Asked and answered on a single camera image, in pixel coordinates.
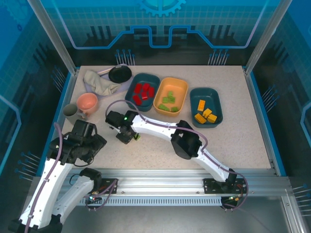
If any teal plastic container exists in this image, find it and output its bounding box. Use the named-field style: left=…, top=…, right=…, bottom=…
left=189, top=87, right=224, bottom=129
left=124, top=72, right=161, bottom=112

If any grey mug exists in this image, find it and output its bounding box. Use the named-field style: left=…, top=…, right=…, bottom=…
left=63, top=103, right=80, bottom=125

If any pink mug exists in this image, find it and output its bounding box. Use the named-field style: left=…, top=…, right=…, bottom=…
left=76, top=93, right=99, bottom=120

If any beige cloth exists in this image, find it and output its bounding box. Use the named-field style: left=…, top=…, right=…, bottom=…
left=84, top=70, right=122, bottom=96

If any black frying pan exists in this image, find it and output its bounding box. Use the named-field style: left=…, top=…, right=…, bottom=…
left=97, top=64, right=133, bottom=83

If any orange plastic container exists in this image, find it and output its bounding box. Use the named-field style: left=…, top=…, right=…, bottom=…
left=153, top=77, right=189, bottom=117

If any thin black cable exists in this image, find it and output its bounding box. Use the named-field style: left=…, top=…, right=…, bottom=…
left=72, top=156, right=95, bottom=168

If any aluminium mounting rail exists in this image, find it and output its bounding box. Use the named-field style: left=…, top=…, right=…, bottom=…
left=31, top=168, right=290, bottom=197

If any purple cable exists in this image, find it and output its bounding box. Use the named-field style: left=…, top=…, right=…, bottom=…
left=105, top=100, right=249, bottom=212
left=23, top=122, right=64, bottom=233

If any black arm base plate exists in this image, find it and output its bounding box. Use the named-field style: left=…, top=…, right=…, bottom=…
left=203, top=178, right=245, bottom=195
left=101, top=178, right=119, bottom=195

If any aluminium side rail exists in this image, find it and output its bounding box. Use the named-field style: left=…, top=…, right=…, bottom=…
left=242, top=67, right=279, bottom=170
left=48, top=69, right=80, bottom=170

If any white slotted cable duct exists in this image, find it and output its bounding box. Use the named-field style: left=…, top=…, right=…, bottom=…
left=80, top=196, right=223, bottom=207

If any aluminium frame post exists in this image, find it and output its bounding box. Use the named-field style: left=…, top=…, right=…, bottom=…
left=27, top=0, right=80, bottom=76
left=243, top=0, right=294, bottom=76

